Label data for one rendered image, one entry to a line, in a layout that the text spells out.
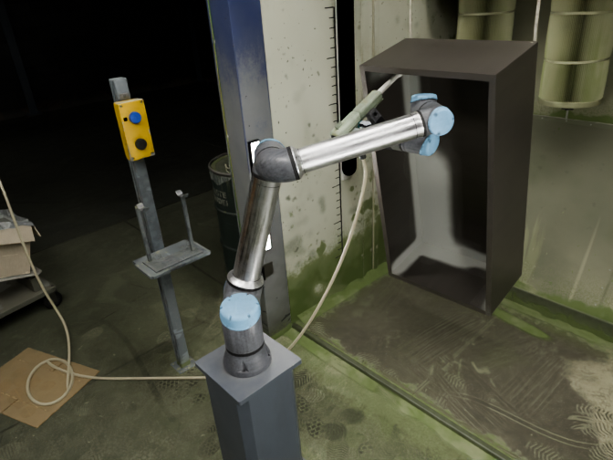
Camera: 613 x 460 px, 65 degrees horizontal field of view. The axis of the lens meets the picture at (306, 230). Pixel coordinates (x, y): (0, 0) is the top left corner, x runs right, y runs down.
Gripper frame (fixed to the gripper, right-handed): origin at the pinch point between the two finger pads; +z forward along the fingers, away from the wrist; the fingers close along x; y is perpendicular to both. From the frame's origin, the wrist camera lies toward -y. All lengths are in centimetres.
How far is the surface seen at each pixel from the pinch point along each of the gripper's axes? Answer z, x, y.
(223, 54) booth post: 73, 6, -25
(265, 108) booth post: 62, 8, 6
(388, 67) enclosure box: -4.8, 24.4, -11.7
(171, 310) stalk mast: 86, -88, 75
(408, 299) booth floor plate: 17, 20, 159
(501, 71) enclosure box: -50, 27, -12
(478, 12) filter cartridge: 17, 145, 27
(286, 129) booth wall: 61, 14, 23
